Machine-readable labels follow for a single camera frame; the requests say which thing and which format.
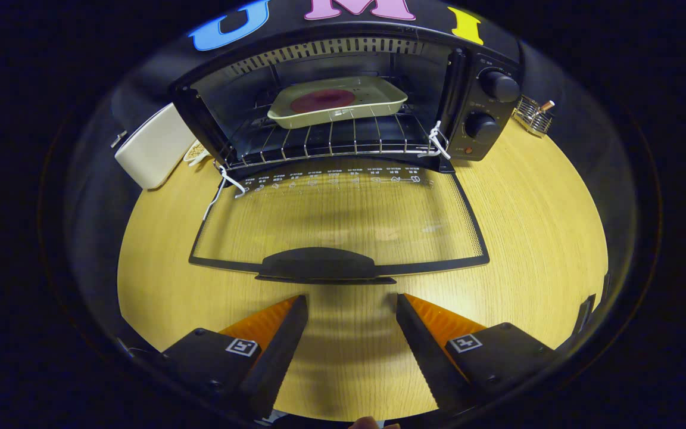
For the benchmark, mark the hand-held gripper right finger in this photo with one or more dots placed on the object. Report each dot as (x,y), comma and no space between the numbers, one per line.
(426,357)

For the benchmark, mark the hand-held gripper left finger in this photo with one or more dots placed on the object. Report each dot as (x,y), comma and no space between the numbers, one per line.
(280,354)

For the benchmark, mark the black toaster oven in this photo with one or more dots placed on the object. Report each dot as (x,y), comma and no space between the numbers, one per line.
(319,265)

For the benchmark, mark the cream square tray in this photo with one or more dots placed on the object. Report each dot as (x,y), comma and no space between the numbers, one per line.
(331,116)

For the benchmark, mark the pink ham slice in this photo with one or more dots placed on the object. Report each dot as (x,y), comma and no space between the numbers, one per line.
(322,101)

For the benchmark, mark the white bread toaster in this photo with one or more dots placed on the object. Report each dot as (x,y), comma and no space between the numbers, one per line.
(152,149)

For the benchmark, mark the black chair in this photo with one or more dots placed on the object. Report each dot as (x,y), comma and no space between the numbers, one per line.
(584,313)

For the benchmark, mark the small dish of beans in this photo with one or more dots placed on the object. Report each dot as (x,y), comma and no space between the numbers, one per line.
(195,152)

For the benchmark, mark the metal clip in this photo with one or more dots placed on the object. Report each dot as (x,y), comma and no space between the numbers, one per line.
(118,139)

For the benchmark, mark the wooden stick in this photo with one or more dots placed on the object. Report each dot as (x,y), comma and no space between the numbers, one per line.
(547,106)

